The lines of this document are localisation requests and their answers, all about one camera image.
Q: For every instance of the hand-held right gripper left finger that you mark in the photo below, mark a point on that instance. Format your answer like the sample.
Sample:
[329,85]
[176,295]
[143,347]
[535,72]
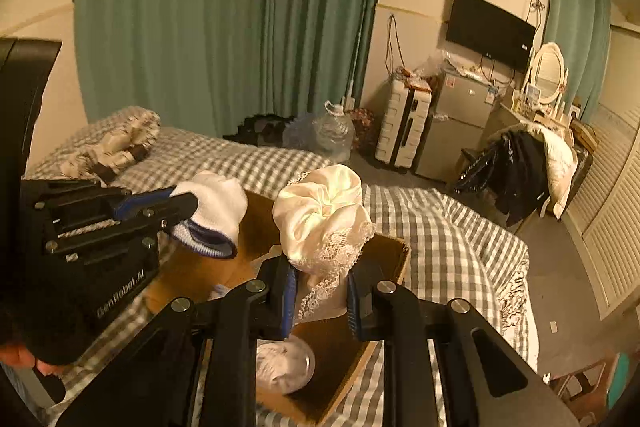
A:
[288,302]

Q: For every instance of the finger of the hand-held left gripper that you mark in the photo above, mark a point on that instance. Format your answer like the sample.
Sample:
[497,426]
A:
[175,207]
[145,203]

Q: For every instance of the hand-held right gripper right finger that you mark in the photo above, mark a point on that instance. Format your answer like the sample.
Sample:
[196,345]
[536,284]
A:
[353,307]

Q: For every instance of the white sock with blue stripes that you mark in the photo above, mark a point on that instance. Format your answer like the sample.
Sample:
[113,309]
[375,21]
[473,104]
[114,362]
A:
[220,207]

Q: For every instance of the brown cardboard box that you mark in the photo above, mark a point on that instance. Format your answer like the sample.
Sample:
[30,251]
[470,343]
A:
[330,357]

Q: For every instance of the cream satin lace garment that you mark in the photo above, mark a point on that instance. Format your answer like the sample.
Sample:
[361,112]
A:
[315,212]

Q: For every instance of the person's left hand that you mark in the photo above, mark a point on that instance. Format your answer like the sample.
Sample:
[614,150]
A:
[17,357]

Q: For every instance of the white item in clear bag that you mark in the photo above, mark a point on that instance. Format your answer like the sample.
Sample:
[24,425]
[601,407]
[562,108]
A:
[280,367]

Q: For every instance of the grey checked bed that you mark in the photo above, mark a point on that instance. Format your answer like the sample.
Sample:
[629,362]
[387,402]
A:
[440,232]

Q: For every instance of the black floor bundle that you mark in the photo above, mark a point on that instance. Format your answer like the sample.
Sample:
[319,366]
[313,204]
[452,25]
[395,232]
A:
[260,129]

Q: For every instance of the clear plastic bag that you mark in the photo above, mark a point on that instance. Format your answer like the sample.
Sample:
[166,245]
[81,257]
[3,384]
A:
[300,132]

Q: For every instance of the clear large water jug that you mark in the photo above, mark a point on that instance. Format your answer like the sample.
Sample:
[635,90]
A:
[335,132]

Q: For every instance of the floral patterned bag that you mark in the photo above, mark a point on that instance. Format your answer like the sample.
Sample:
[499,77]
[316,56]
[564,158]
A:
[365,122]

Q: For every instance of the white hard suitcase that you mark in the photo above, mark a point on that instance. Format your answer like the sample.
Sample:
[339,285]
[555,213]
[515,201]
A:
[400,127]

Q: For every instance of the wide green curtain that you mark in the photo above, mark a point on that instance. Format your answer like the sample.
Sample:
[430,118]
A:
[200,7]

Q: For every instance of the small grey refrigerator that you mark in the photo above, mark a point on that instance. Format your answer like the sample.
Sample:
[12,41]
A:
[455,122]

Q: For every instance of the black jacket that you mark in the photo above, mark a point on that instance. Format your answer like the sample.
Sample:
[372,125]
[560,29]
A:
[520,177]

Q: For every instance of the white pole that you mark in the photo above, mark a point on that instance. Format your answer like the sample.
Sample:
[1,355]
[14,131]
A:
[354,67]

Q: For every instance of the snack packets pile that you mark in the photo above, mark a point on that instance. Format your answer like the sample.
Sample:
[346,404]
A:
[412,79]

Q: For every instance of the wooden stool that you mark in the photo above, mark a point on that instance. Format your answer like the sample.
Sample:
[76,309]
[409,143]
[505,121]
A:
[580,382]

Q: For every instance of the white padded coat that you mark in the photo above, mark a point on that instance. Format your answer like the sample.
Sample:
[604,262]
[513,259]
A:
[560,167]

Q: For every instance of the white dressing table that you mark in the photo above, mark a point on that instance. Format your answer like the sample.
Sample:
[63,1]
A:
[520,112]

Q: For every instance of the white louvered wardrobe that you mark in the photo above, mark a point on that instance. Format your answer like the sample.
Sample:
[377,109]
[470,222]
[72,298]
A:
[615,207]

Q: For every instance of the oval white vanity mirror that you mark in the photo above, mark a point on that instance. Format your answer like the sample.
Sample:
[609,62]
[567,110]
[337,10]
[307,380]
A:
[547,72]

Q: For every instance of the narrow green curtain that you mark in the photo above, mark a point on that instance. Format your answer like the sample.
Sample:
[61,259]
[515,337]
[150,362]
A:
[570,7]

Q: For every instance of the black wall television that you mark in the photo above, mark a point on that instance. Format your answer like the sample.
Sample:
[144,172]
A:
[490,27]

